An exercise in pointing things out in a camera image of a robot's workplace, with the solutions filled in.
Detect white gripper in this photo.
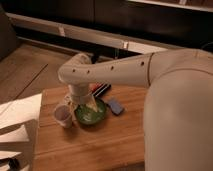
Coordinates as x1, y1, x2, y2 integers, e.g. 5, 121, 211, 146
69, 84, 98, 112

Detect green ceramic bowl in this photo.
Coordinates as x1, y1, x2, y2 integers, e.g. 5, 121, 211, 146
74, 98, 107, 125

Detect blue sponge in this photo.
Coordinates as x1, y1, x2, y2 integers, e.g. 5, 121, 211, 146
107, 98, 124, 116

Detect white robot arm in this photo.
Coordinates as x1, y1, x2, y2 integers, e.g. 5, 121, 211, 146
58, 49, 213, 171

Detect small white bottle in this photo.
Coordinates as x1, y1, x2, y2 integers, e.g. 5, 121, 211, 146
64, 94, 72, 105

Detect white paper sheets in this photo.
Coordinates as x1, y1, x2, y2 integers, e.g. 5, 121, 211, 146
0, 94, 42, 171

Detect red and black packet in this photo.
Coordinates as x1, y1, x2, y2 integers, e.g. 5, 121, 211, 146
90, 83, 111, 97

